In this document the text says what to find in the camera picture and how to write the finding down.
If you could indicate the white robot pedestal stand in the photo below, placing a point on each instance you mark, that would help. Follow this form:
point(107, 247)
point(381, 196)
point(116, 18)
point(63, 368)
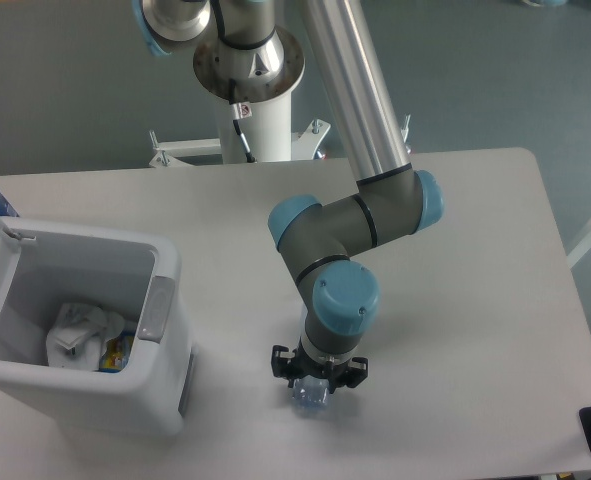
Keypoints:
point(251, 95)

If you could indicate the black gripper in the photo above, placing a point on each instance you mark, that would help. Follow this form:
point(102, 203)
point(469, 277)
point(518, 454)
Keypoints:
point(308, 369)

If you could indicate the white plastic trash can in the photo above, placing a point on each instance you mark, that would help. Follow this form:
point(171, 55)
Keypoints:
point(46, 264)

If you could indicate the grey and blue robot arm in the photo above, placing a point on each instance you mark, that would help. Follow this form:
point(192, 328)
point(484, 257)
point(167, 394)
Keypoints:
point(319, 243)

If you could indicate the blue yellow snack packet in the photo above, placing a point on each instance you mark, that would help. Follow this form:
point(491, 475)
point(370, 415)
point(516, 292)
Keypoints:
point(117, 354)

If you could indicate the white paper wrapper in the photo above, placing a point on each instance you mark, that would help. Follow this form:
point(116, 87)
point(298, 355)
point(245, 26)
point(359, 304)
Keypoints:
point(79, 337)

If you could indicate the crushed clear plastic bottle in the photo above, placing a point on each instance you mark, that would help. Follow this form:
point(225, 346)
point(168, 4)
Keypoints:
point(310, 398)

